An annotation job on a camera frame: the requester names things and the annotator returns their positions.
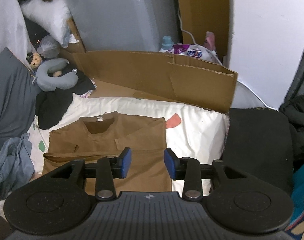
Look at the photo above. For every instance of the small teddy bear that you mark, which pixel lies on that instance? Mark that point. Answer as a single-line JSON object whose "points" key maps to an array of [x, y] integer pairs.
{"points": [[36, 60]]}

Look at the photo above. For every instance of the detergent bottle with blue cap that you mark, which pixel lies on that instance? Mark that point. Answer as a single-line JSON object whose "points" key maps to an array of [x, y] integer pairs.
{"points": [[167, 43]]}

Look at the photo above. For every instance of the pink plastic bag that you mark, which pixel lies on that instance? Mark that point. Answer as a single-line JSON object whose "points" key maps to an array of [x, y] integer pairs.
{"points": [[210, 38]]}

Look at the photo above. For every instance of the black jacket heap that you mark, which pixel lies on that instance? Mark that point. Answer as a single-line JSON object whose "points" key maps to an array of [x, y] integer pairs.
{"points": [[300, 115]]}

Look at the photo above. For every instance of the tall brown board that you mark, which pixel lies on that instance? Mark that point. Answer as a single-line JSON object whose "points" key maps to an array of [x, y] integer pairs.
{"points": [[207, 7]]}

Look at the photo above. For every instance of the floral white sheet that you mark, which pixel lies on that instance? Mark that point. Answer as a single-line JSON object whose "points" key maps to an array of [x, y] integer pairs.
{"points": [[88, 93]]}

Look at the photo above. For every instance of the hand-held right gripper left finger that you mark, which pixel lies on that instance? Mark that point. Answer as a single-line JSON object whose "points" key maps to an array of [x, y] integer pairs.
{"points": [[125, 162]]}

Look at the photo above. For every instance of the large flattened cardboard box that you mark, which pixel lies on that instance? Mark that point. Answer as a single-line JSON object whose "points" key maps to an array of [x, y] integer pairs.
{"points": [[142, 72]]}

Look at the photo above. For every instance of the blue-grey crumpled garment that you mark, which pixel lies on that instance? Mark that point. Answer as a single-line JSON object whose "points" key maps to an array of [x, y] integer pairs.
{"points": [[11, 165]]}

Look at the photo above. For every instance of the teal patterned blanket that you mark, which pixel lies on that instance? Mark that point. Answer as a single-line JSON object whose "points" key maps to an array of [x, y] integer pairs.
{"points": [[302, 192]]}

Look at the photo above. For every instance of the black crumpled garment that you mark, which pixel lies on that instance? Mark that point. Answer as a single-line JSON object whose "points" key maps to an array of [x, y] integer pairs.
{"points": [[54, 105]]}

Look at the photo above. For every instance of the dark grey pillow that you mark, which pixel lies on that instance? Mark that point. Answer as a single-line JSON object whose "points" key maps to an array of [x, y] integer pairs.
{"points": [[11, 100]]}

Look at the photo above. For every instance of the white pillow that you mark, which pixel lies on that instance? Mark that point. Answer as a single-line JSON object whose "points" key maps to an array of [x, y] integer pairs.
{"points": [[46, 12]]}

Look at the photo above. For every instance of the white curtain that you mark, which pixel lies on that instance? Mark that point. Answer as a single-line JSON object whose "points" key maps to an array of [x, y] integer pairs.
{"points": [[6, 17]]}

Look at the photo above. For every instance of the brown printed t-shirt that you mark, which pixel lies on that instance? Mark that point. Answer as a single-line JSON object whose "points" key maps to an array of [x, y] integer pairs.
{"points": [[132, 135]]}

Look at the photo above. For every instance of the grey plastic-wrapped appliance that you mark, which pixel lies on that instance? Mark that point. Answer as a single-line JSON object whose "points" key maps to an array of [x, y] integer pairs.
{"points": [[122, 12]]}

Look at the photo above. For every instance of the small cardboard box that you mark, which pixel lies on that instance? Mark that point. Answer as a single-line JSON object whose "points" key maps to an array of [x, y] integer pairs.
{"points": [[76, 45]]}

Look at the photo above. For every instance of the folded black clothes stack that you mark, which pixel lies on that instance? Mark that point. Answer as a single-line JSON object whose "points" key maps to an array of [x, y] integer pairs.
{"points": [[257, 140]]}

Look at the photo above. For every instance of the grey neck pillow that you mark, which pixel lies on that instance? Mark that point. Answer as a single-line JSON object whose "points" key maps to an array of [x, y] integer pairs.
{"points": [[45, 82]]}

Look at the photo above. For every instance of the purple white detergent bag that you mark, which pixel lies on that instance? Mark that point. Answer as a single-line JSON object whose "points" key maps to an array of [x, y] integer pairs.
{"points": [[192, 52]]}

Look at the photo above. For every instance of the white bear print blanket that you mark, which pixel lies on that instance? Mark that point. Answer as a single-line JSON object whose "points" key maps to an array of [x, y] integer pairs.
{"points": [[197, 135]]}

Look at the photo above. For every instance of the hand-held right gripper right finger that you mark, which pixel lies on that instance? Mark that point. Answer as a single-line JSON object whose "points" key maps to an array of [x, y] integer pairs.
{"points": [[169, 162]]}

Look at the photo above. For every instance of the clear plastic bag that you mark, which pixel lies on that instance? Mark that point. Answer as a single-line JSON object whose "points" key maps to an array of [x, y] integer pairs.
{"points": [[49, 47]]}

